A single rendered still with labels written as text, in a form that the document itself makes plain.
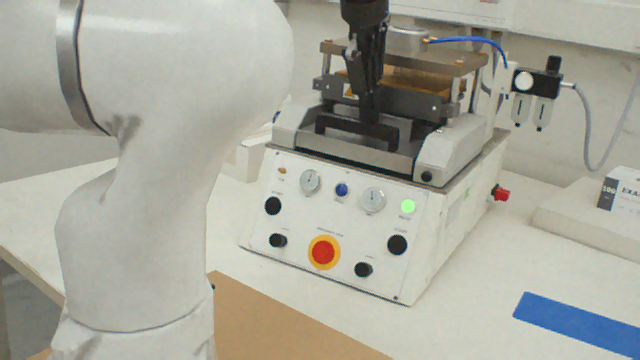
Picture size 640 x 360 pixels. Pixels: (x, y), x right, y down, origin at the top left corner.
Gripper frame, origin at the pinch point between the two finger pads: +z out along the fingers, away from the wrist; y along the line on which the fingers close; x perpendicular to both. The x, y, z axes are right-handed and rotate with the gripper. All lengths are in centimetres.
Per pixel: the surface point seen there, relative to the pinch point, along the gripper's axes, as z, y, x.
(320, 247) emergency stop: 17.0, 19.1, -0.5
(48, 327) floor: 102, 18, -114
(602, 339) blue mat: 25, 12, 45
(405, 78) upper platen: 0.9, -12.5, 1.6
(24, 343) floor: 99, 28, -113
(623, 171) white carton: 32, -42, 41
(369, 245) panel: 15.7, 16.4, 7.5
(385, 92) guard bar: -0.4, -4.6, 1.1
